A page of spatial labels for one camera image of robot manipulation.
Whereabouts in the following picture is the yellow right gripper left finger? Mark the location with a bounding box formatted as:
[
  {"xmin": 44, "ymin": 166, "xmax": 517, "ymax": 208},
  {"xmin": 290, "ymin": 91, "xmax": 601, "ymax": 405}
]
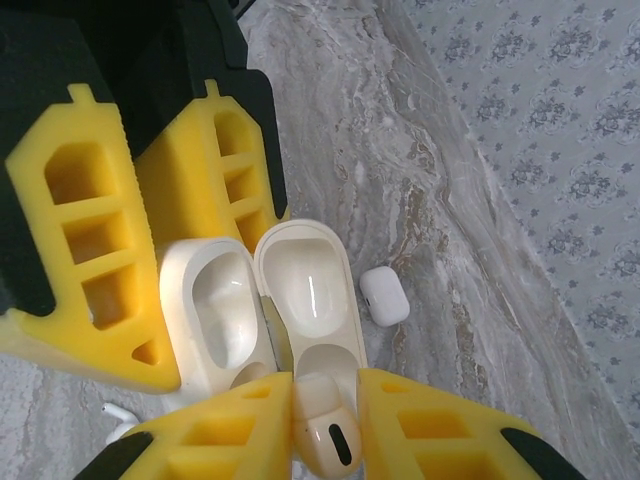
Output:
[{"xmin": 74, "ymin": 372, "xmax": 295, "ymax": 480}]

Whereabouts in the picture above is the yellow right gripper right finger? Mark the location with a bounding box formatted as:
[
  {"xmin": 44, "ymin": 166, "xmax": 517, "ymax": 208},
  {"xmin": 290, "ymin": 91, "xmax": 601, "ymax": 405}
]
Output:
[{"xmin": 356, "ymin": 368, "xmax": 579, "ymax": 480}]

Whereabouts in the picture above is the white closed charging case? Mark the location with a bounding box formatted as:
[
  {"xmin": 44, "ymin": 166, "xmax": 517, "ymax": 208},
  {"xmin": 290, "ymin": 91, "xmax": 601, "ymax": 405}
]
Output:
[{"xmin": 357, "ymin": 265, "xmax": 412, "ymax": 330}]

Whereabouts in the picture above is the white earbud charging case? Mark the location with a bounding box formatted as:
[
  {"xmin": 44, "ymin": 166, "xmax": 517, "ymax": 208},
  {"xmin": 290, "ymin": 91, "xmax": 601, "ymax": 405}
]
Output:
[{"xmin": 158, "ymin": 218, "xmax": 370, "ymax": 419}]

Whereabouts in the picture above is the white wireless earbud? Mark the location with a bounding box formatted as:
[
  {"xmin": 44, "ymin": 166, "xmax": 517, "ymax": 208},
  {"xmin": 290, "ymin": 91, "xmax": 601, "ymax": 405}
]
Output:
[
  {"xmin": 101, "ymin": 401, "xmax": 139, "ymax": 445},
  {"xmin": 292, "ymin": 372, "xmax": 362, "ymax": 476}
]

